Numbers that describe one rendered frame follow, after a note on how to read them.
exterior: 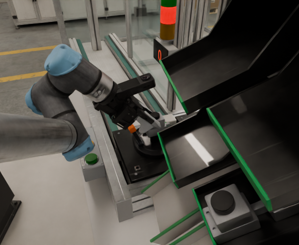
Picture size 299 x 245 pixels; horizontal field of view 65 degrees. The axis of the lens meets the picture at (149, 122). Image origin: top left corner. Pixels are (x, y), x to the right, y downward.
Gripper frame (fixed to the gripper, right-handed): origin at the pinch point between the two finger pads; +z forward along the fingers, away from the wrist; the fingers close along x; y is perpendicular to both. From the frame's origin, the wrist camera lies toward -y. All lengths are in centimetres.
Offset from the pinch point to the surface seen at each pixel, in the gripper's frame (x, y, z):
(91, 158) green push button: -1.0, 23.2, -6.7
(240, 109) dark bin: 36.3, -16.2, -24.2
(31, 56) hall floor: -354, 125, 32
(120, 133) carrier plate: -9.7, 14.6, 1.3
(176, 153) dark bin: 26.2, -3.3, -13.4
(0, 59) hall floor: -361, 159, 2
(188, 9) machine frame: -78, -46, 26
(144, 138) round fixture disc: -1.8, 8.4, 4.1
